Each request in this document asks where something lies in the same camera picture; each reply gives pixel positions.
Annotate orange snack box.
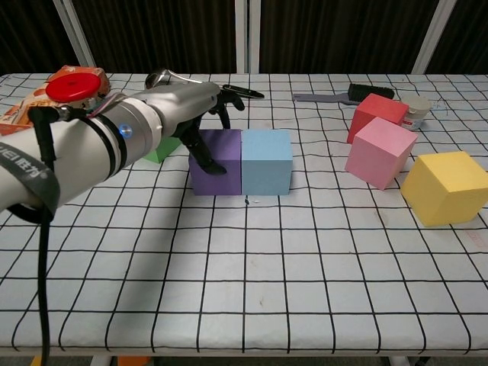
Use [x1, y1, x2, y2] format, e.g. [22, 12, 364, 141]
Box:
[0, 65, 112, 138]

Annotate red round plastic lid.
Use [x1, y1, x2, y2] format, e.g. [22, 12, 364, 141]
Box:
[45, 72, 103, 103]

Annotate green foam cube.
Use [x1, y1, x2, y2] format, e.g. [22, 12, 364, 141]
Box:
[144, 135, 182, 164]

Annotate grey brush black bristles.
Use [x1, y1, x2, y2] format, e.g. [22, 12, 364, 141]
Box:
[292, 83, 396, 106]

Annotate grey velcro arm strap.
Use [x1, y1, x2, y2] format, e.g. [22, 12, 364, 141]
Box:
[0, 151, 61, 211]

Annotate light blue foam cube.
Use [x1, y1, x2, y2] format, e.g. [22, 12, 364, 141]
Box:
[240, 129, 294, 197]

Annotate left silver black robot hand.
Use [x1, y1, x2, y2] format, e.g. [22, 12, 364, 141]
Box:
[146, 82, 246, 176]

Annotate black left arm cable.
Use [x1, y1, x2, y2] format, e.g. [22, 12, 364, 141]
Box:
[29, 105, 77, 366]

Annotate white table frame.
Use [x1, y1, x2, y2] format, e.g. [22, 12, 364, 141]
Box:
[91, 355, 430, 366]

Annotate white black grid tablecloth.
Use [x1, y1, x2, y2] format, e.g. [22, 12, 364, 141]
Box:
[0, 72, 488, 352]

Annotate yellow foam cube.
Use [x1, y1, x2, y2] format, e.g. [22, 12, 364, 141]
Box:
[400, 150, 488, 227]

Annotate red foam cube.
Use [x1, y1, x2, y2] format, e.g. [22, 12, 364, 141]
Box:
[346, 93, 409, 145]

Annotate dark pleated curtain panel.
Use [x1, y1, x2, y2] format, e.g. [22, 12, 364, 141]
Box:
[425, 0, 488, 74]
[258, 0, 436, 74]
[0, 0, 82, 75]
[71, 0, 237, 74]

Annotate white slanted frame post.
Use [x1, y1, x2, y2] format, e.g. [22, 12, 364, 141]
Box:
[411, 0, 457, 74]
[52, 0, 97, 72]

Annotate small white jar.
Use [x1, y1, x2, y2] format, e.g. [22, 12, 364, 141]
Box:
[400, 95, 432, 132]

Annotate pink foam cube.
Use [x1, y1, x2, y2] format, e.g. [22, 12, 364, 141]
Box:
[345, 116, 419, 191]

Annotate purple foam cube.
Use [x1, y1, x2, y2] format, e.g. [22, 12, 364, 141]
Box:
[188, 129, 244, 197]

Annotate steel ladle black handle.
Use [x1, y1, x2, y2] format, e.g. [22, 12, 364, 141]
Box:
[144, 67, 265, 100]

